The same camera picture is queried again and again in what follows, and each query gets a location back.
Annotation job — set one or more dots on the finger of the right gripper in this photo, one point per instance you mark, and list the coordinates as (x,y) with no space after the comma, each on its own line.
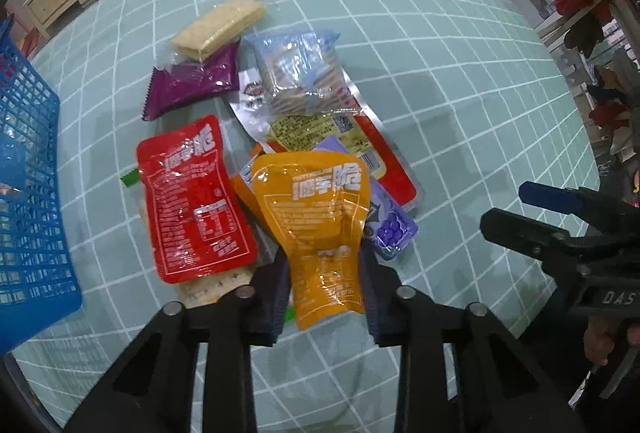
(605,213)
(530,227)

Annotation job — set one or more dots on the clear wrapped cracker pack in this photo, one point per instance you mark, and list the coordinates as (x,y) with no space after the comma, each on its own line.
(217,28)

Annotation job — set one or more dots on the right hand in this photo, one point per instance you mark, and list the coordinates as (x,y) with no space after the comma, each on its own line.
(599,338)

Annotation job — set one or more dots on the teal checked mat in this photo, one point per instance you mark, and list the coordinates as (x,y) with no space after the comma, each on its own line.
(471,97)

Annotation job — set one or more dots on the red snack pouch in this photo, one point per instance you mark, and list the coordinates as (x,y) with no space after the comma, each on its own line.
(197,227)

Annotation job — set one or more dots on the purple snack packet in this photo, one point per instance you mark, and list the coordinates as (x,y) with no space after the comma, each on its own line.
(187,82)

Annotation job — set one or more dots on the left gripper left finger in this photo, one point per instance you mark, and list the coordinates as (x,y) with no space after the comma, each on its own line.
(150,386)

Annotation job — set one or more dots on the orange snack pouch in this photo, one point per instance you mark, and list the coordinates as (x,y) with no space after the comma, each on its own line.
(315,204)

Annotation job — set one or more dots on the red yellow large snack bag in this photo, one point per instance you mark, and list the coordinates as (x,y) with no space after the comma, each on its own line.
(361,133)

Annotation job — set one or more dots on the orange snack bar wrapper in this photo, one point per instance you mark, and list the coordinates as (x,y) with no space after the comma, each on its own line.
(243,188)

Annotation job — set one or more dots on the blue plastic basket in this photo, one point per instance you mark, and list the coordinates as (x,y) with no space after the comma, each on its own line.
(39,286)

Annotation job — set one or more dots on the purple gum packet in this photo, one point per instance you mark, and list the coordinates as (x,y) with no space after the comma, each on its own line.
(388,226)

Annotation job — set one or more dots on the green cracker pack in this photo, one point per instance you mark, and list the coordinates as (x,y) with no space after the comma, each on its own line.
(208,289)

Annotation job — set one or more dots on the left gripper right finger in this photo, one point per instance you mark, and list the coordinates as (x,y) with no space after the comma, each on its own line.
(460,370)

